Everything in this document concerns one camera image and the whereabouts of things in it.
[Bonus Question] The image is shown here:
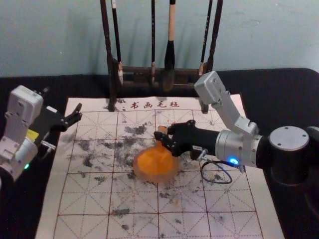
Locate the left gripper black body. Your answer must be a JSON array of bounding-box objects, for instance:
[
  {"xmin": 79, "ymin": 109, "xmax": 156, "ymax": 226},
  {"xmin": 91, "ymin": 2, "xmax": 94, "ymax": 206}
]
[{"xmin": 27, "ymin": 105, "xmax": 69, "ymax": 145}]

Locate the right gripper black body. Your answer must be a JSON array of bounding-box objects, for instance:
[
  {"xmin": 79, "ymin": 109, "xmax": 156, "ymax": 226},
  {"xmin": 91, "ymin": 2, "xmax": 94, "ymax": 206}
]
[{"xmin": 173, "ymin": 125, "xmax": 220, "ymax": 160}]

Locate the dark wooden brush rack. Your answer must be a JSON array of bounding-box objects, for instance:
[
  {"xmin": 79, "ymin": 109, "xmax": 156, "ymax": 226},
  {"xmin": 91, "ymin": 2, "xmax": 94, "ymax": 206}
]
[{"xmin": 99, "ymin": 0, "xmax": 224, "ymax": 115}]

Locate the white felt mat red grid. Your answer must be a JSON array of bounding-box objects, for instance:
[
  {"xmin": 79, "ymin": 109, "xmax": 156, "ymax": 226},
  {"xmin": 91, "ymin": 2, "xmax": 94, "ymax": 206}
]
[{"xmin": 34, "ymin": 94, "xmax": 286, "ymax": 239}]

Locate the thin dark brush white tip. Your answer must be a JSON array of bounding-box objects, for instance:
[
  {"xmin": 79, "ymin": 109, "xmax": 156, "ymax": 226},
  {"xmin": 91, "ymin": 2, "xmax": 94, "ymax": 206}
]
[{"xmin": 111, "ymin": 0, "xmax": 125, "ymax": 85}]

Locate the black table cloth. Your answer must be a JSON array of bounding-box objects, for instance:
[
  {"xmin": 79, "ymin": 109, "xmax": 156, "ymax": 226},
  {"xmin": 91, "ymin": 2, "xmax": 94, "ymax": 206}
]
[{"xmin": 0, "ymin": 67, "xmax": 319, "ymax": 239}]

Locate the thin dark calligraphy brush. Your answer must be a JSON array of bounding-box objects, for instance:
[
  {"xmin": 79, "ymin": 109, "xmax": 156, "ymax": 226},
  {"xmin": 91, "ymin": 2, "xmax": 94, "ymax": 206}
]
[
  {"xmin": 198, "ymin": 0, "xmax": 214, "ymax": 76},
  {"xmin": 150, "ymin": 0, "xmax": 157, "ymax": 84}
]

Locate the thin dark cable silver plug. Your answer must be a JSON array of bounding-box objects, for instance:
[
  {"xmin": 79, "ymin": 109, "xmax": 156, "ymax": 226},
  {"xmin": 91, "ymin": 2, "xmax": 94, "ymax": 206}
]
[{"xmin": 40, "ymin": 140, "xmax": 57, "ymax": 160}]

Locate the thin dark blue wrist cable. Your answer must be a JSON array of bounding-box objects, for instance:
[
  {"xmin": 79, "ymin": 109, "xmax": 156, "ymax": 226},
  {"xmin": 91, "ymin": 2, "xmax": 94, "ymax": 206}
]
[{"xmin": 200, "ymin": 159, "xmax": 246, "ymax": 185}]

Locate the large pale-handled calligraphy brush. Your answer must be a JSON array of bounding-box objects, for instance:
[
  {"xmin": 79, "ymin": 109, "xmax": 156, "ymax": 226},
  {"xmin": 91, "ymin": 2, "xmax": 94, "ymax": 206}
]
[{"xmin": 162, "ymin": 0, "xmax": 176, "ymax": 92}]

